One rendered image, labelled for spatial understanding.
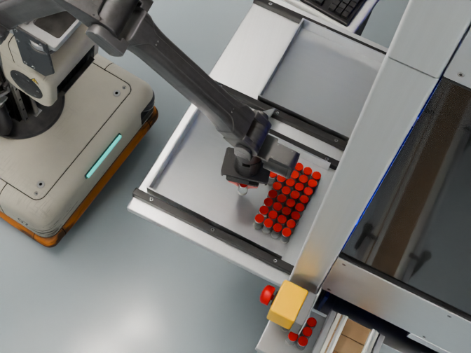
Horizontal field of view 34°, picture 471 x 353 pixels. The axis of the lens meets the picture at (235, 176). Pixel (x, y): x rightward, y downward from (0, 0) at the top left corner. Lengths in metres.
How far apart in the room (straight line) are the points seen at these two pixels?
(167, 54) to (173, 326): 1.41
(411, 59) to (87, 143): 1.77
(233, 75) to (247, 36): 0.12
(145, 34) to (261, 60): 0.71
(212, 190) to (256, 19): 0.50
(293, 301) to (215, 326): 1.06
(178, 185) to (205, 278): 0.89
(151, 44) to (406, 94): 0.52
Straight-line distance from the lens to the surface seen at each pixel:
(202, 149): 1.82
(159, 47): 1.31
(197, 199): 1.76
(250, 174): 1.61
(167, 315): 2.59
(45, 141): 2.54
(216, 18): 3.12
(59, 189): 2.46
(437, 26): 0.81
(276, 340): 1.68
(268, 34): 2.00
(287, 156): 1.52
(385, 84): 0.92
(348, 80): 1.96
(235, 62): 1.95
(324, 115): 1.90
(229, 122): 1.42
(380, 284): 1.43
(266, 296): 1.56
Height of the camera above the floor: 2.50
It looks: 65 degrees down
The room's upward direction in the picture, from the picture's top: 9 degrees clockwise
